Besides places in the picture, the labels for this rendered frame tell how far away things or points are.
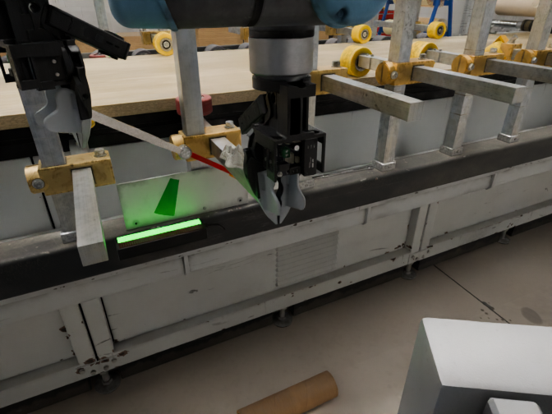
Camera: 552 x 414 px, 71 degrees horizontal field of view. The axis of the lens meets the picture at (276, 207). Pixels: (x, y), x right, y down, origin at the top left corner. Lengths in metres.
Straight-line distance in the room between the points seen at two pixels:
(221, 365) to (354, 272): 0.60
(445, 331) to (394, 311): 1.49
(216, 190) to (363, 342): 0.91
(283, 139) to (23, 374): 1.12
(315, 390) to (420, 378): 1.11
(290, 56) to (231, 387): 1.12
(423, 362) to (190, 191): 0.68
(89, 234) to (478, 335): 0.46
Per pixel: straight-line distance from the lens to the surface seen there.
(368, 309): 1.65
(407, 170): 1.09
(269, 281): 1.39
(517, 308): 1.88
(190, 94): 0.75
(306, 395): 1.27
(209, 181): 0.81
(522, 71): 1.14
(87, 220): 0.58
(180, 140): 0.77
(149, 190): 0.79
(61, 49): 0.59
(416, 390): 0.18
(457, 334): 0.17
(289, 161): 0.48
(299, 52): 0.46
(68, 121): 0.62
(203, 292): 1.30
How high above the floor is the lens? 1.11
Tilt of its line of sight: 29 degrees down
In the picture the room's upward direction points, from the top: straight up
